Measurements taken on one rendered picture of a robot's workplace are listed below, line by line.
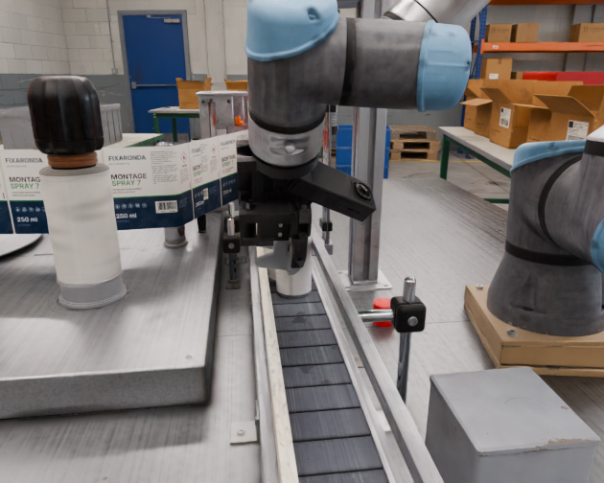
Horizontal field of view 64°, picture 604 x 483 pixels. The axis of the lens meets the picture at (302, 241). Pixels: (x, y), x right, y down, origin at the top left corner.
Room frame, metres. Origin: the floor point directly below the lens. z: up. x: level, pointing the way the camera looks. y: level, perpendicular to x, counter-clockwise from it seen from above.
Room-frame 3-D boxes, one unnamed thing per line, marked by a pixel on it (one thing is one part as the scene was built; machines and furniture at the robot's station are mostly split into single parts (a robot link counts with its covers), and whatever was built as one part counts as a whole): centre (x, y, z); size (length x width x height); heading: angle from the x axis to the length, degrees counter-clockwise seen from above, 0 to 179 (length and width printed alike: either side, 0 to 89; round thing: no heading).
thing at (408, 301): (0.43, -0.08, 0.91); 0.07 x 0.03 x 0.16; 97
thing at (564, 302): (0.60, -0.33, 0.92); 0.15 x 0.15 x 0.10
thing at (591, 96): (2.53, -1.36, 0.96); 0.53 x 0.45 x 0.37; 87
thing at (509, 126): (2.98, -1.31, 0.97); 0.45 x 0.38 x 0.37; 89
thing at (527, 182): (0.60, -0.33, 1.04); 0.13 x 0.12 x 0.14; 2
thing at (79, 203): (0.64, 0.30, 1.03); 0.09 x 0.09 x 0.30
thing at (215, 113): (1.16, 0.17, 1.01); 0.14 x 0.13 x 0.26; 7
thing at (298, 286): (0.65, 0.01, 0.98); 0.05 x 0.05 x 0.20
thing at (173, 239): (0.86, 0.24, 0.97); 0.05 x 0.05 x 0.19
